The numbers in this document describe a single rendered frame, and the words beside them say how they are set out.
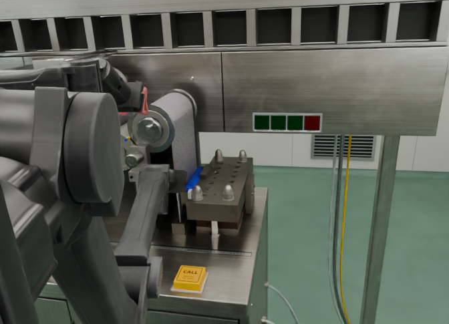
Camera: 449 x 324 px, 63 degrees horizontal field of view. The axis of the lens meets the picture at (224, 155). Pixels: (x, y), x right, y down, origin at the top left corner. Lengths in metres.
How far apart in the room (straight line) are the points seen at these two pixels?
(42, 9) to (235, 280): 1.20
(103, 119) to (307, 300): 2.15
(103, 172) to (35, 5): 1.41
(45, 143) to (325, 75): 1.17
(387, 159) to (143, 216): 1.13
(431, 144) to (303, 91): 2.82
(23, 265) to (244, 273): 0.90
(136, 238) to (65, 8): 1.08
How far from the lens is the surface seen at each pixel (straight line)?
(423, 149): 4.05
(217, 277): 1.04
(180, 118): 1.17
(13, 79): 0.77
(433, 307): 2.49
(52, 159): 0.24
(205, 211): 1.13
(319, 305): 2.32
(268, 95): 1.35
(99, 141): 0.25
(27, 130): 0.25
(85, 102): 0.25
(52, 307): 1.25
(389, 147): 1.61
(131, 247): 0.65
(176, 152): 1.14
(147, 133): 1.10
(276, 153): 3.90
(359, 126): 1.39
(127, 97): 0.89
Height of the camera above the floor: 1.55
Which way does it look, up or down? 20 degrees down
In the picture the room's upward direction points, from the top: 2 degrees counter-clockwise
